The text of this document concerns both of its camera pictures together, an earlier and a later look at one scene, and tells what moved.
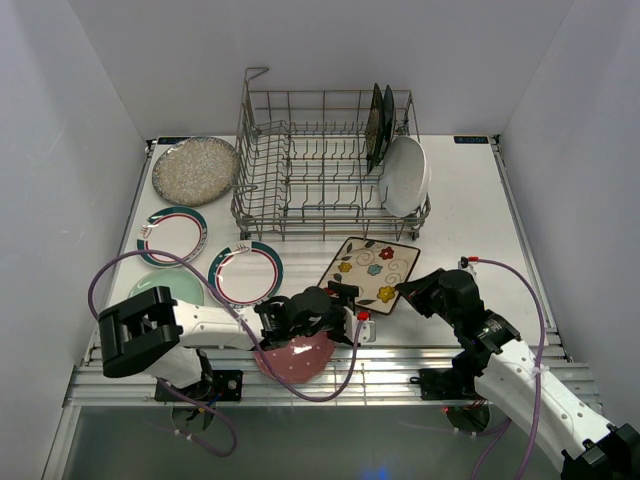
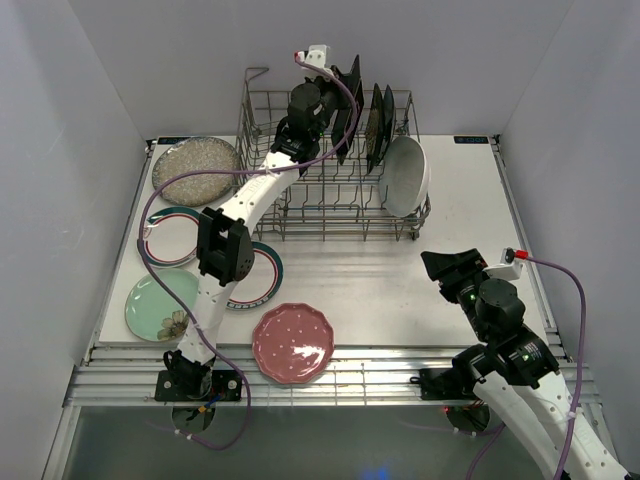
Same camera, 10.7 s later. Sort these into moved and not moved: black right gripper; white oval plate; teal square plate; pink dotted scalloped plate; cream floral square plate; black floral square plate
Moved: cream floral square plate; black right gripper
Not moved: white oval plate; pink dotted scalloped plate; black floral square plate; teal square plate
